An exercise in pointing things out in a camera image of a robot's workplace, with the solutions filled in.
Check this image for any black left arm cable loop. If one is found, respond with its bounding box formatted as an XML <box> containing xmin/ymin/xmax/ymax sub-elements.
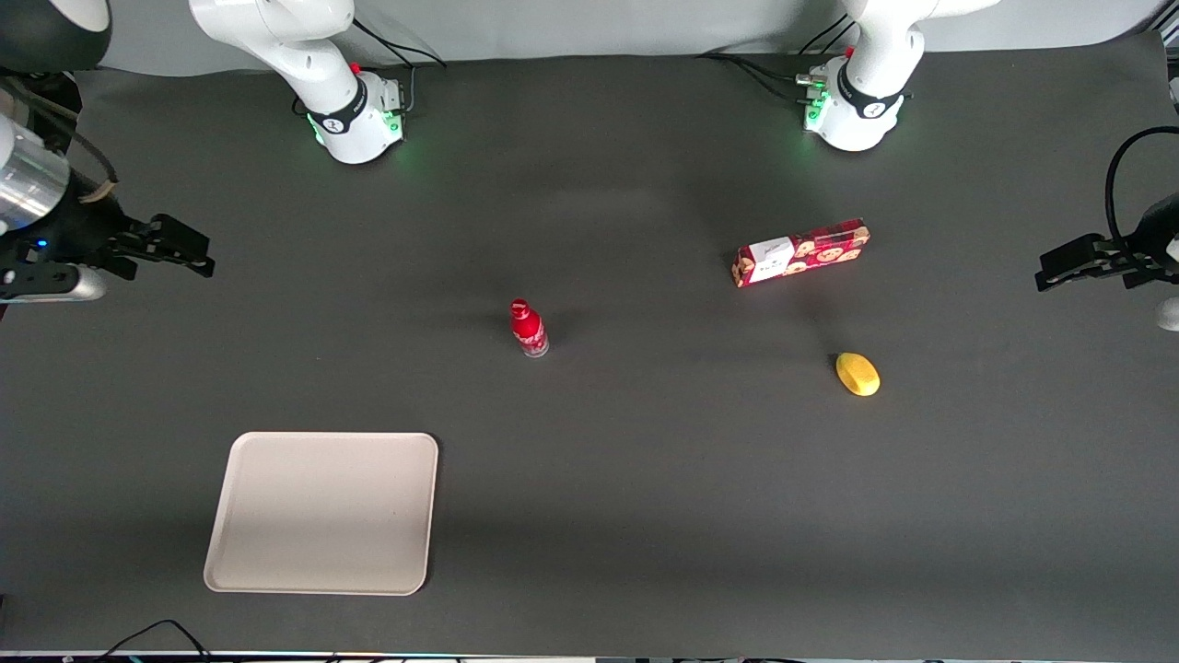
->
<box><xmin>1104</xmin><ymin>125</ymin><xmax>1179</xmax><ymax>255</ymax></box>

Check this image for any white plastic tray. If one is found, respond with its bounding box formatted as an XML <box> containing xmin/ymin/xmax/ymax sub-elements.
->
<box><xmin>203</xmin><ymin>431</ymin><xmax>440</xmax><ymax>597</ymax></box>

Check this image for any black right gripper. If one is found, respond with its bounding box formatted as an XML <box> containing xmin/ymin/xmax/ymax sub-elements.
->
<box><xmin>0</xmin><ymin>196</ymin><xmax>216</xmax><ymax>280</ymax></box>

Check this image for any yellow lemon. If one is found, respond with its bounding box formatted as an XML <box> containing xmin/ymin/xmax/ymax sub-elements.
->
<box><xmin>835</xmin><ymin>351</ymin><xmax>881</xmax><ymax>398</ymax></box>

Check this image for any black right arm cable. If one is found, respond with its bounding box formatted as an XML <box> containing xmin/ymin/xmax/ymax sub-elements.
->
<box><xmin>0</xmin><ymin>74</ymin><xmax>122</xmax><ymax>205</ymax></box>

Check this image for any black left base cable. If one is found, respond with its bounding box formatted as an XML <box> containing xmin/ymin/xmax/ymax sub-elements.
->
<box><xmin>695</xmin><ymin>11</ymin><xmax>854</xmax><ymax>104</ymax></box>

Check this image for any red cookie box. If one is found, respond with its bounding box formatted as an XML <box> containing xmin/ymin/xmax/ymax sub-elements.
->
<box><xmin>731</xmin><ymin>217</ymin><xmax>872</xmax><ymax>289</ymax></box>

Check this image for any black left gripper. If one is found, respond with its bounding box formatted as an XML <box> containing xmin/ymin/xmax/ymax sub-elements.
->
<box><xmin>1035</xmin><ymin>192</ymin><xmax>1179</xmax><ymax>293</ymax></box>

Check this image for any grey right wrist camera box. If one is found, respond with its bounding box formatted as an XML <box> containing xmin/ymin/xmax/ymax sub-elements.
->
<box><xmin>0</xmin><ymin>264</ymin><xmax>108</xmax><ymax>303</ymax></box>

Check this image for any black cable at table edge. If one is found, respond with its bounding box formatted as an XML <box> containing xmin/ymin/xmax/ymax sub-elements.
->
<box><xmin>92</xmin><ymin>618</ymin><xmax>216</xmax><ymax>663</ymax></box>

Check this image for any red coke bottle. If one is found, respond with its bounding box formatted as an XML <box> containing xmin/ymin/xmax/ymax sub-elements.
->
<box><xmin>510</xmin><ymin>297</ymin><xmax>551</xmax><ymax>359</ymax></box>

